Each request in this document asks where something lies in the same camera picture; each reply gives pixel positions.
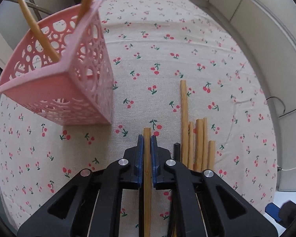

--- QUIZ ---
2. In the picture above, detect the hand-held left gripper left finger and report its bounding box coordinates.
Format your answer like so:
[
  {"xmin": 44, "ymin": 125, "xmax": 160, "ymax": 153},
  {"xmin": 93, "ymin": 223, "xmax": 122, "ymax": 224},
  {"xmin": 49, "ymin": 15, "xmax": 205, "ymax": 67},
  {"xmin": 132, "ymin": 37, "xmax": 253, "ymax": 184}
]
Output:
[{"xmin": 17, "ymin": 134, "xmax": 145, "ymax": 237}]

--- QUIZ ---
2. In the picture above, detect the grey mop pole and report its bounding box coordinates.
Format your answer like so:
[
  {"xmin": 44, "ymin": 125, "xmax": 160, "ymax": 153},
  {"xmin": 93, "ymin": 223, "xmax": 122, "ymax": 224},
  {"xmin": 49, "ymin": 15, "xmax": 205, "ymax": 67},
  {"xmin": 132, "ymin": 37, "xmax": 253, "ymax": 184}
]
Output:
[{"xmin": 25, "ymin": 0, "xmax": 40, "ymax": 20}]

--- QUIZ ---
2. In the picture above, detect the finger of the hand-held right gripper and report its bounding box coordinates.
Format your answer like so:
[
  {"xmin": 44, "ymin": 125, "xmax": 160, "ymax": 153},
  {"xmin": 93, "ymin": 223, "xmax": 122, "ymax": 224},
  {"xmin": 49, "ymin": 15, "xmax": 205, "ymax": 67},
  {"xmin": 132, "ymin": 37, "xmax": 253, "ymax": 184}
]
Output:
[{"xmin": 265, "ymin": 200, "xmax": 296, "ymax": 229}]

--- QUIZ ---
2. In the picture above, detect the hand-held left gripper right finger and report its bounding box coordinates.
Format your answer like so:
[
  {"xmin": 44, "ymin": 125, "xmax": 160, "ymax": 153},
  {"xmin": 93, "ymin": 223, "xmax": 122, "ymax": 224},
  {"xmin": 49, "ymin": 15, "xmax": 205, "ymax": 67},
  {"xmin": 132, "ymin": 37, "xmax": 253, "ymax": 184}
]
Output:
[{"xmin": 150, "ymin": 135, "xmax": 278, "ymax": 237}]

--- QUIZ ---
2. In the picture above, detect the black chopstick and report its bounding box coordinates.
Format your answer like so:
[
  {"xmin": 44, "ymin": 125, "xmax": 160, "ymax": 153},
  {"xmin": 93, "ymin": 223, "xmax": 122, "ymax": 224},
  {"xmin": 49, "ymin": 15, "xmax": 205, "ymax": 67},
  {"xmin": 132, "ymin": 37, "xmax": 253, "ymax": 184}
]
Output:
[{"xmin": 173, "ymin": 143, "xmax": 182, "ymax": 162}]

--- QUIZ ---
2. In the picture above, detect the black cable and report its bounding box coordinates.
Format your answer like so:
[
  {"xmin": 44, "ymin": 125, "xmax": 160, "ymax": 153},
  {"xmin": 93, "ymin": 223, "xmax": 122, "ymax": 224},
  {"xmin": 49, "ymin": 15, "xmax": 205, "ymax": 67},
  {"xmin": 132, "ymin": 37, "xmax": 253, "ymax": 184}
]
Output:
[{"xmin": 266, "ymin": 96, "xmax": 296, "ymax": 114}]

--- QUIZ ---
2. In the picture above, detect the cherry print tablecloth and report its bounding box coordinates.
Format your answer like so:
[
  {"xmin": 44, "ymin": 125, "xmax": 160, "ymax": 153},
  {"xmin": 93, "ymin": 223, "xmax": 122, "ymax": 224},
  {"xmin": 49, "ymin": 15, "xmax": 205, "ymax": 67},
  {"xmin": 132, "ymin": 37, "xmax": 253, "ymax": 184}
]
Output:
[{"xmin": 0, "ymin": 0, "xmax": 278, "ymax": 237}]

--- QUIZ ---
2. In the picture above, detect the pink perforated plastic basket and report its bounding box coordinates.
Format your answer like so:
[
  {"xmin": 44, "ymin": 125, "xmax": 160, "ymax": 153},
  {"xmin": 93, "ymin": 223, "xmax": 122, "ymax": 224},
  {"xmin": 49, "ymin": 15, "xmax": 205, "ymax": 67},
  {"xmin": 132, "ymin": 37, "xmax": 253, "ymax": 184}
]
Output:
[{"xmin": 0, "ymin": 0, "xmax": 114, "ymax": 126}]

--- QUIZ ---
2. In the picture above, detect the grey metal pole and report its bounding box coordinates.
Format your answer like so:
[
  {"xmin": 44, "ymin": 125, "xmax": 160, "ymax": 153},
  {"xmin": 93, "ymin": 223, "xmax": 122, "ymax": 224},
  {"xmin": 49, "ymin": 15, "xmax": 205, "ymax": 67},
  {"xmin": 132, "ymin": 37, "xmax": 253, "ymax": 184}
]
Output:
[{"xmin": 6, "ymin": 0, "xmax": 51, "ymax": 15}]

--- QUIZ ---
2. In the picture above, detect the white cable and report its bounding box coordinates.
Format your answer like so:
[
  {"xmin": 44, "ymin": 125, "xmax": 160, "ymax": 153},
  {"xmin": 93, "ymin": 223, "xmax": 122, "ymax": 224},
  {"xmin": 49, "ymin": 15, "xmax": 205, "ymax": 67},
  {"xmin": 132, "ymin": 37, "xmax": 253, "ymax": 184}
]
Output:
[{"xmin": 276, "ymin": 162, "xmax": 296, "ymax": 172}]

